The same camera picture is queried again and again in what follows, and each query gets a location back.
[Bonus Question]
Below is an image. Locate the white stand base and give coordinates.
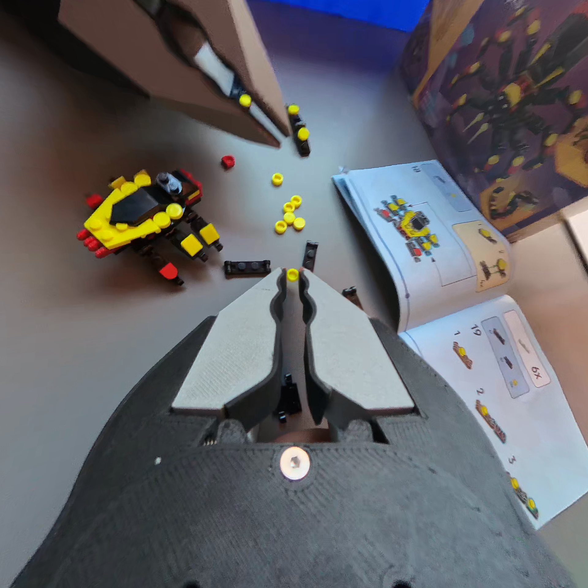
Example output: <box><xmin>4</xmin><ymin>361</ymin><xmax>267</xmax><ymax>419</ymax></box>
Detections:
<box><xmin>563</xmin><ymin>198</ymin><xmax>588</xmax><ymax>272</ymax></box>

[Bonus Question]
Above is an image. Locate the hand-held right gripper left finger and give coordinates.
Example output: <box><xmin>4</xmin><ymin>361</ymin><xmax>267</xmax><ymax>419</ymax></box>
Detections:
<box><xmin>171</xmin><ymin>268</ymin><xmax>286</xmax><ymax>430</ymax></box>

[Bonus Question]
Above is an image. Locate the lego instruction booklet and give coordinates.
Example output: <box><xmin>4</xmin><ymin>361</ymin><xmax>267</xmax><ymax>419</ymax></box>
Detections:
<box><xmin>332</xmin><ymin>160</ymin><xmax>588</xmax><ymax>531</ymax></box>

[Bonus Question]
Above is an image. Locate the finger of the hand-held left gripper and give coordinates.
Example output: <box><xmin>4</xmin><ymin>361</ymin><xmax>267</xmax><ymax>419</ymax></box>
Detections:
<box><xmin>183</xmin><ymin>0</ymin><xmax>293</xmax><ymax>138</ymax></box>
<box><xmin>56</xmin><ymin>0</ymin><xmax>282</xmax><ymax>149</ymax></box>

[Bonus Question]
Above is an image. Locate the blue plastic bin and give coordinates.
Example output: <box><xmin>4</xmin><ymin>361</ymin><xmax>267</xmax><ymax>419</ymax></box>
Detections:
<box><xmin>248</xmin><ymin>0</ymin><xmax>432</xmax><ymax>34</ymax></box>

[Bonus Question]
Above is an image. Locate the cluster of yellow round studs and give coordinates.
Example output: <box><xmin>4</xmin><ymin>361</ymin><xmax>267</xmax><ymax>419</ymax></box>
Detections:
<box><xmin>271</xmin><ymin>172</ymin><xmax>307</xmax><ymax>235</ymax></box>

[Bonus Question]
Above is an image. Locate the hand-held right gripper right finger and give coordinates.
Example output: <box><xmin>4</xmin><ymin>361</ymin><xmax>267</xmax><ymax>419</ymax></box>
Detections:
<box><xmin>300</xmin><ymin>269</ymin><xmax>416</xmax><ymax>429</ymax></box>

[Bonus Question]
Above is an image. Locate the purple lego set box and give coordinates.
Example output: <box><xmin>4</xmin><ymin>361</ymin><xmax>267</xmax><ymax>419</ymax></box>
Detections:
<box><xmin>400</xmin><ymin>0</ymin><xmax>588</xmax><ymax>242</ymax></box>

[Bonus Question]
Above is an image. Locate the yellow black red lego model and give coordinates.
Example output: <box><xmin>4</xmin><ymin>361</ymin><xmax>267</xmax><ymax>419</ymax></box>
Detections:
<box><xmin>76</xmin><ymin>169</ymin><xmax>224</xmax><ymax>286</ymax></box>

